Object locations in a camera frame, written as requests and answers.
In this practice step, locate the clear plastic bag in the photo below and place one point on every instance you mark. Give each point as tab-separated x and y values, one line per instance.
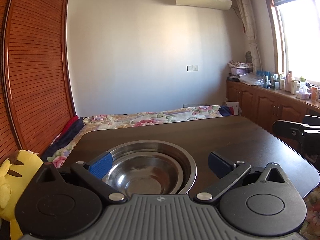
251	79

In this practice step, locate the large steel bowl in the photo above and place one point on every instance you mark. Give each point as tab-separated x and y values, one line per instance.
192	166

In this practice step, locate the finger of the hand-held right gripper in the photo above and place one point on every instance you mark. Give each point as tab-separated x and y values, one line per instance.
287	129

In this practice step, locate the red cloth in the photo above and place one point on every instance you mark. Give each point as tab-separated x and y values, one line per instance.
70	125

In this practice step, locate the wooden cabinet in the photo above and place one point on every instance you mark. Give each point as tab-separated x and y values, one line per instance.
262	102

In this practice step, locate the wooden slatted wardrobe door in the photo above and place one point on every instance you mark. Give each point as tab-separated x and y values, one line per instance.
35	67

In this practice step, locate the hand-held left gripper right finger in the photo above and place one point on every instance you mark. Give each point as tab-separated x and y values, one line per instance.
220	165

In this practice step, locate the row of toiletry bottles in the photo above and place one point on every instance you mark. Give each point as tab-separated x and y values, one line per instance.
287	82

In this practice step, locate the small steel bowl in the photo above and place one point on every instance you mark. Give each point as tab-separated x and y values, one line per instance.
150	177

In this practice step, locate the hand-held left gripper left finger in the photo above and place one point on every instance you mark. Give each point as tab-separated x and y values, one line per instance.
101	166

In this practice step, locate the white wall socket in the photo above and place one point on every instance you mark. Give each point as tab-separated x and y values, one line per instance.
192	68

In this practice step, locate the white tissue box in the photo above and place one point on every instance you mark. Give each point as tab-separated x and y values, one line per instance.
303	96

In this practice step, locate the pink box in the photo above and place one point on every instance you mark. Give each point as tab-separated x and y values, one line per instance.
240	71

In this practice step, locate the medium steel bowl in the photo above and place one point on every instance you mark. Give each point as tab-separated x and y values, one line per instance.
147	149

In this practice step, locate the blue blanket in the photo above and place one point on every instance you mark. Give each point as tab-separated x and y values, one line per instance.
65	142

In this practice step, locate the yellow plush toy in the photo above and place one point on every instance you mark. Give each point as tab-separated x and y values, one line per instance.
10	180

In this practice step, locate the window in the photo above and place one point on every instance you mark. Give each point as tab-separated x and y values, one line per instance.
300	37

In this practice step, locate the patterned curtain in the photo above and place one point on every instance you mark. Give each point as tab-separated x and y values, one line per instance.
248	25

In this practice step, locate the grey hand fan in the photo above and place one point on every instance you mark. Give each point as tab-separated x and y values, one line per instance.
249	57

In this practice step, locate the white paper bag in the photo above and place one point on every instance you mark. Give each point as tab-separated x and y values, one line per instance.
232	107

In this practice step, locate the folded floral cloth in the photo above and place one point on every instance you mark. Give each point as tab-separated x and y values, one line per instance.
241	63

